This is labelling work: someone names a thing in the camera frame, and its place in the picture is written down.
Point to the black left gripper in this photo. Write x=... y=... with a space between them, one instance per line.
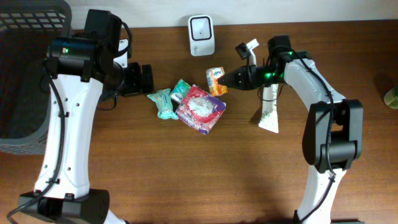
x=134 y=84

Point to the red purple snack bag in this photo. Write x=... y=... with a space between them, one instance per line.
x=199 y=110

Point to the teal small tissue pack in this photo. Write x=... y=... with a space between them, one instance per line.
x=180 y=91

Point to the white cone-shaped pouch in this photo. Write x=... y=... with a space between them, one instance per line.
x=269 y=116

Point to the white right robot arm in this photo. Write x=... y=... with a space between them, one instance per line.
x=333 y=134

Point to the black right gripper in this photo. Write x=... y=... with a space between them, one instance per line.
x=246 y=73

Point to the grey plastic mesh basket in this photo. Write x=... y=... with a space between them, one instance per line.
x=27 y=30

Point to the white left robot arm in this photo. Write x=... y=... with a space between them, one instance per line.
x=82 y=70

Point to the mint green wipes pack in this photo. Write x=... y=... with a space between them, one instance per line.
x=163 y=103

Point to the white barcode scanner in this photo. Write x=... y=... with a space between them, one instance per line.
x=201 y=35

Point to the orange tissue pack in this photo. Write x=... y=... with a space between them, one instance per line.
x=212 y=76

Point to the green lid jar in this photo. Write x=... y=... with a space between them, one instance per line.
x=390 y=98

